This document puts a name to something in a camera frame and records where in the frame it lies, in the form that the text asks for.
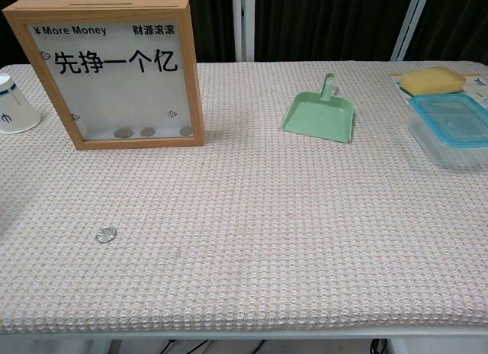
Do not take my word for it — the silver coin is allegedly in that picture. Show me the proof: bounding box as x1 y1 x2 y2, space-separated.
95 225 117 243

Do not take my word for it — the woven beige tablecloth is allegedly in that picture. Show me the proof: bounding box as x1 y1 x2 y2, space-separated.
0 62 488 334

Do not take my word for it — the green plastic dustpan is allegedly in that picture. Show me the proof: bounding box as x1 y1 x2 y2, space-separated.
281 72 355 144

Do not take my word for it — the yellow sponge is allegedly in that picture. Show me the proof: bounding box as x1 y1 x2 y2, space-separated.
399 66 464 95

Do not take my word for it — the clear container with blue lid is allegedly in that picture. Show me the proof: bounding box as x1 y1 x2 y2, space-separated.
406 92 488 169

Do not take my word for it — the white table leg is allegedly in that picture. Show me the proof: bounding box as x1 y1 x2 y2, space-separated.
384 339 409 354
89 339 116 354

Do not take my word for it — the white paper cup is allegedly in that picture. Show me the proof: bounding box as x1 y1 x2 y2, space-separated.
0 73 42 135

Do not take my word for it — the white printed paper card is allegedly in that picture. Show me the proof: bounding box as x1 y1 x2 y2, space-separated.
390 72 488 110

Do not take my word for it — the wooden frame money box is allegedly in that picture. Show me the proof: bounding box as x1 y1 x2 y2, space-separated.
2 0 205 152

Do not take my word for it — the white upright frame post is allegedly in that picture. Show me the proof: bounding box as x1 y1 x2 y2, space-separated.
232 0 255 63

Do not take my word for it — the white slanted frame post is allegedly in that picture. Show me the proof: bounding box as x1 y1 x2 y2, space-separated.
390 0 432 62

